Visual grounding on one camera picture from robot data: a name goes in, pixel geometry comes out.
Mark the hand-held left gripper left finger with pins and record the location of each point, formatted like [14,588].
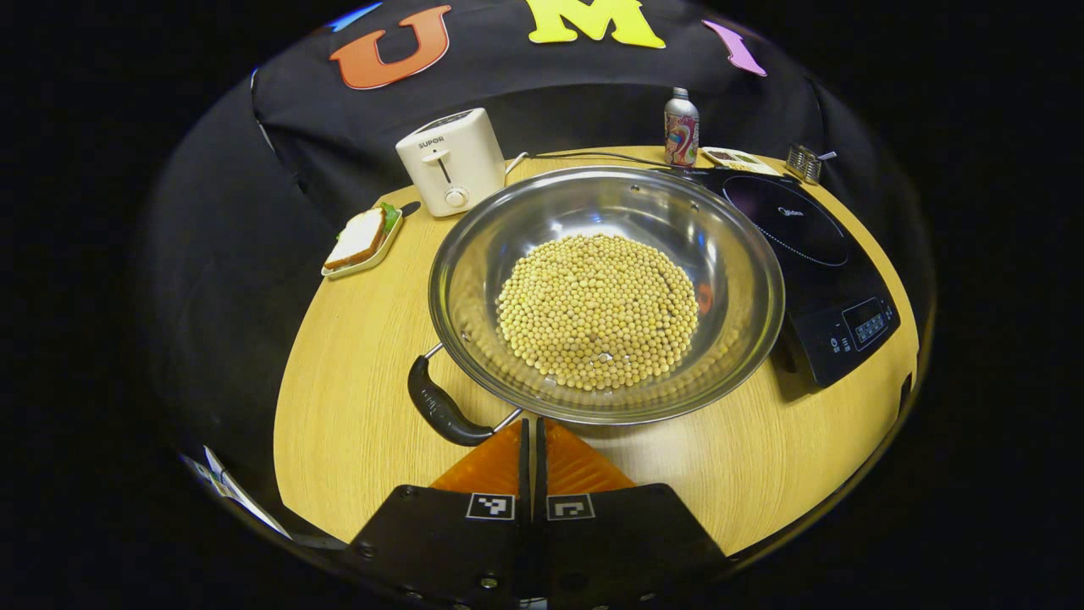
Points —
[474,551]

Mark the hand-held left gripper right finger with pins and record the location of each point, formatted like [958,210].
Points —
[610,551]

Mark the stainless steel pot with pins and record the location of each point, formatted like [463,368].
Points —
[593,203]

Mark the black induction cooktop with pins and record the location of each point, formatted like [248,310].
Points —
[813,254]

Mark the heap of soybeans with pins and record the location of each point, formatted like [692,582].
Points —
[597,313]

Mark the small cream plate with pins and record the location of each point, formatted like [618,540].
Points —
[385,241]

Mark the toast sandwich with lettuce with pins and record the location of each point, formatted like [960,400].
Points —
[356,239]

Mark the white toaster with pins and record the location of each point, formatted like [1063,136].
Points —
[453,165]

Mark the white divided tray of grains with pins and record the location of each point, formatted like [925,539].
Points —
[741,158]

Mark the silver patterned drink bottle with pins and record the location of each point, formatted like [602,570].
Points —
[681,131]

